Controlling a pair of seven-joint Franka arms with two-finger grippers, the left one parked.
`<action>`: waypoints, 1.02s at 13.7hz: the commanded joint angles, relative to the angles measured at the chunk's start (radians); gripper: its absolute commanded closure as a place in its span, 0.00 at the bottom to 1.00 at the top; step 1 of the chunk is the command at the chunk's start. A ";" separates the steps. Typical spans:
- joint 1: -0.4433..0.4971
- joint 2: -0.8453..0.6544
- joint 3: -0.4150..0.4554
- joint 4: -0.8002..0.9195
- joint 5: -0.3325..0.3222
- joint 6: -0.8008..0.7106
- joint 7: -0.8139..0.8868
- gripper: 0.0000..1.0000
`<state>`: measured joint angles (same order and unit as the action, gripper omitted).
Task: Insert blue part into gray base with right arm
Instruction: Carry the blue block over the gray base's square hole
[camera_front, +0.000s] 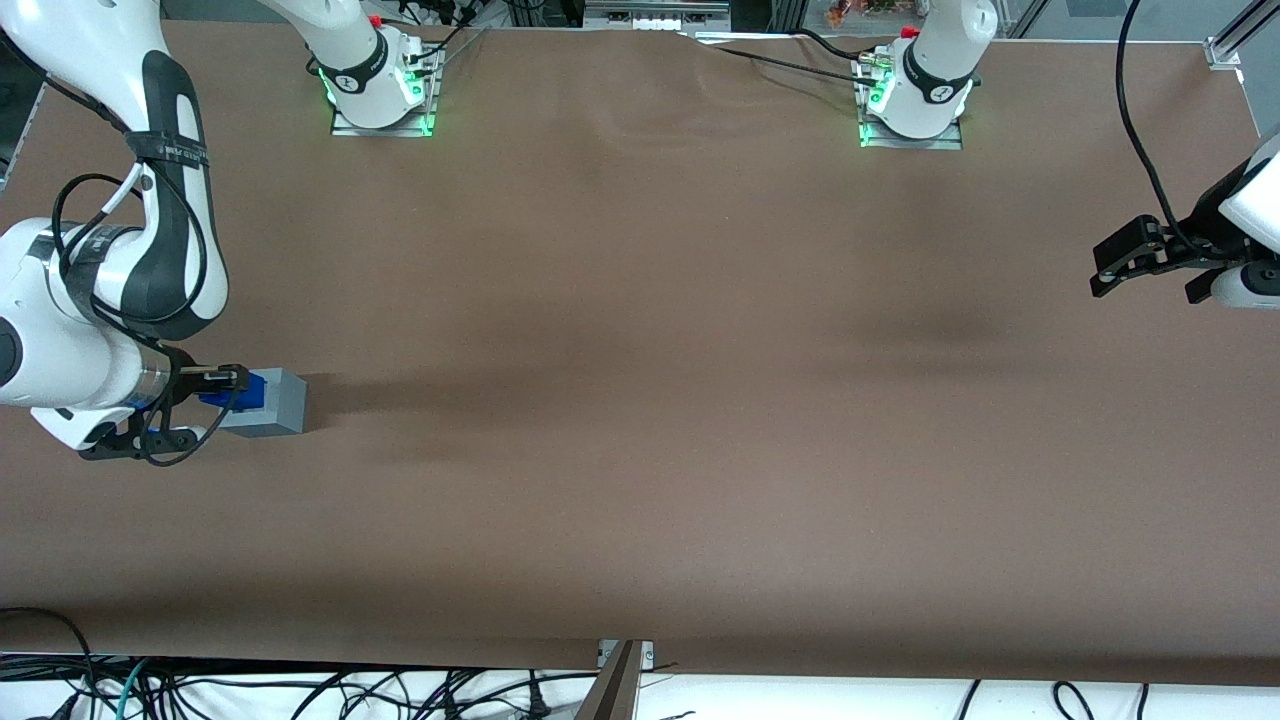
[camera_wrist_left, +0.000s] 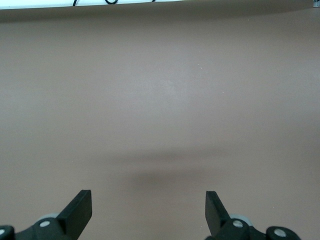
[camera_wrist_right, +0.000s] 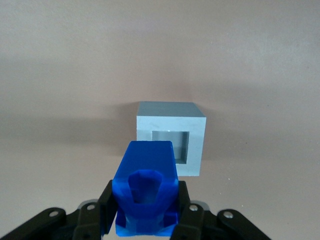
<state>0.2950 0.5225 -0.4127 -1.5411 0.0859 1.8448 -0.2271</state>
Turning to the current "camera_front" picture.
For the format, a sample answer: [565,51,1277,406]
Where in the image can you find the aluminium frame profile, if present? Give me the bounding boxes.
[1205,0,1280,71]

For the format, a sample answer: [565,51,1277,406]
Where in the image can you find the gray slanted beam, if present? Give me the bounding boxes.
[575,640,642,720]

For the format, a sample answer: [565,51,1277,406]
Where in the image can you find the black arm base cable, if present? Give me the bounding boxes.
[795,28,881,63]
[400,0,491,76]
[712,45,886,89]

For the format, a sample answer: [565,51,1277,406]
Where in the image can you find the gray terminal block rail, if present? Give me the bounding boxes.
[583,0,733,33]

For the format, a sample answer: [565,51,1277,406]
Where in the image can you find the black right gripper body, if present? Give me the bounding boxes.
[150,348,201,431]

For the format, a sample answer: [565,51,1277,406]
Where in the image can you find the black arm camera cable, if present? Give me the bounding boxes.
[1115,0,1201,251]
[0,35,243,468]

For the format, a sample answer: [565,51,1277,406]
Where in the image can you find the gray cube base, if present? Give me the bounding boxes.
[220,368,308,439]

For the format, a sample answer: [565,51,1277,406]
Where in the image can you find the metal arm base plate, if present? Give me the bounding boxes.
[858,50,965,151]
[330,40,438,139]

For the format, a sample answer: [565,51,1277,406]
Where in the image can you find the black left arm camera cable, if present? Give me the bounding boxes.
[1115,0,1201,251]

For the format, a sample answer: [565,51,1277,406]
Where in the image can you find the teal cable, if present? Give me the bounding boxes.
[113,657,153,720]

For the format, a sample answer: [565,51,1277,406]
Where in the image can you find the black looping power cable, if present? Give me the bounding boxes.
[0,606,98,720]

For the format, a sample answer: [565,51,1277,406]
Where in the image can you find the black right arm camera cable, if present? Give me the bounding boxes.
[0,35,243,468]

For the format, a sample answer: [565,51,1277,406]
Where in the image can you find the blue plastic part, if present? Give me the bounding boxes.
[198,370,268,413]

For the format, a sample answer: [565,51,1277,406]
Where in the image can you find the orange background objects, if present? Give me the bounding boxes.
[826,0,903,27]

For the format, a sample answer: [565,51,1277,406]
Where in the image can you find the brown paper table cover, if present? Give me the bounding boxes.
[0,18,1280,691]

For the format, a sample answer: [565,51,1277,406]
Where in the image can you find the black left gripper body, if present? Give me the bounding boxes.
[1135,170,1251,271]

